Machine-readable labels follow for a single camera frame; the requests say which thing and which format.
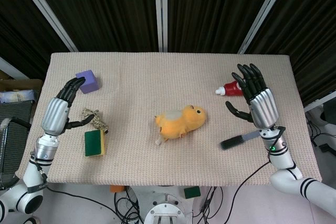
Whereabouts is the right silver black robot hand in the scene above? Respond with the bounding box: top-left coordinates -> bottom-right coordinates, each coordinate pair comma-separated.
225,63 -> 280,130

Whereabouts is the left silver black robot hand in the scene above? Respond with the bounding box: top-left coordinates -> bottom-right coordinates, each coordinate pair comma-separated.
41,77 -> 95,136

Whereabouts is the yellow plush duck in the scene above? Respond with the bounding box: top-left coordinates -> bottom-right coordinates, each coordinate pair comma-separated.
154,104 -> 207,146

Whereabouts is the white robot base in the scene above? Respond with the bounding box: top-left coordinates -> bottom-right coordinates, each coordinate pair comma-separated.
132,186 -> 195,224

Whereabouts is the red ketchup bottle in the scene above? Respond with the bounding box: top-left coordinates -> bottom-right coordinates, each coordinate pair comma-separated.
215,81 -> 245,97

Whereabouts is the cardboard box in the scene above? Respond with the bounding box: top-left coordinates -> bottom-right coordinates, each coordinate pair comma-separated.
0,70 -> 44,92

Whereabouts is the purple foam cube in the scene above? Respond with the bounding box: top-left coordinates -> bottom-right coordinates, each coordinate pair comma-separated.
75,69 -> 100,94

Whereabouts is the green yellow sponge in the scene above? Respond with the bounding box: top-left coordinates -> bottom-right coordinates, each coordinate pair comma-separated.
84,129 -> 107,157

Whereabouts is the beige woven table cloth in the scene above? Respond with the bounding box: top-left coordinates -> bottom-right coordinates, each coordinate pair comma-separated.
15,52 -> 322,187

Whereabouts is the green block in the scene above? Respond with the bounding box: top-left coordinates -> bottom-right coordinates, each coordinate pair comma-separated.
183,186 -> 202,199

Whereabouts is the braided beige rope knot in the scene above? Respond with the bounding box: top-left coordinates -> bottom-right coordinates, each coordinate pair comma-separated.
80,108 -> 110,133

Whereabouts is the black brush grey handle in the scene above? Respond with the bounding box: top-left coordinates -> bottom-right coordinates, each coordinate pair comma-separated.
219,132 -> 259,151

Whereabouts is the black cable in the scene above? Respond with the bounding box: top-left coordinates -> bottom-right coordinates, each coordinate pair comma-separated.
220,161 -> 271,224

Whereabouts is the white aluminium curtain post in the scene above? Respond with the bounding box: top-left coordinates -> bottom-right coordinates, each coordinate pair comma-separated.
237,0 -> 294,55
12,0 -> 79,52
153,0 -> 169,53

